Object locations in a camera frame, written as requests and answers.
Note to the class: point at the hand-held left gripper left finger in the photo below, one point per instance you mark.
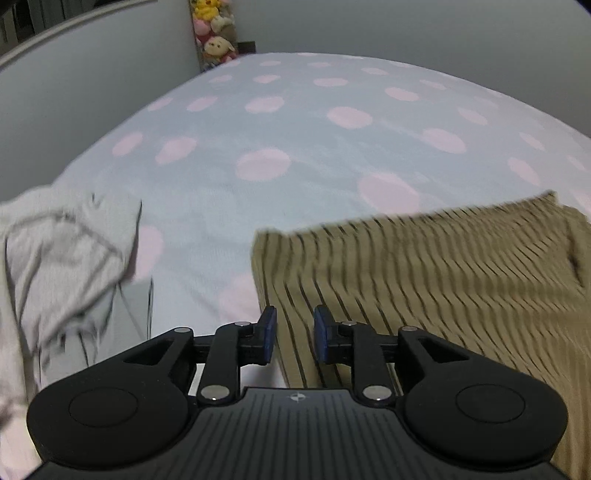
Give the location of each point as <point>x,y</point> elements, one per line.
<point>269,334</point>

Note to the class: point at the dark framed window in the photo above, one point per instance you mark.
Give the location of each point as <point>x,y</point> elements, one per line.
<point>23,16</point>

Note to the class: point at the dark wall outlet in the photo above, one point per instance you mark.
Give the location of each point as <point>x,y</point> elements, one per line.
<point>246,47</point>

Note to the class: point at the grey garment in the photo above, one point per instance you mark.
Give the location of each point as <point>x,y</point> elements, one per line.
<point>60,258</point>

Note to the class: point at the clear tube of plush toys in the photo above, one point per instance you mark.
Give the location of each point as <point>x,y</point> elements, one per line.
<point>214,32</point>

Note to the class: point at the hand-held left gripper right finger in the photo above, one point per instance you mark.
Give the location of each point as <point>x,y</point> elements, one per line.
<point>321,334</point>

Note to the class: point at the polka-dot bed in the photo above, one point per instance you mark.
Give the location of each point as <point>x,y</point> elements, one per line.
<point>314,138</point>

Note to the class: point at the brown striped pants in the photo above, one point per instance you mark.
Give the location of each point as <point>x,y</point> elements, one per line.
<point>438,286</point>

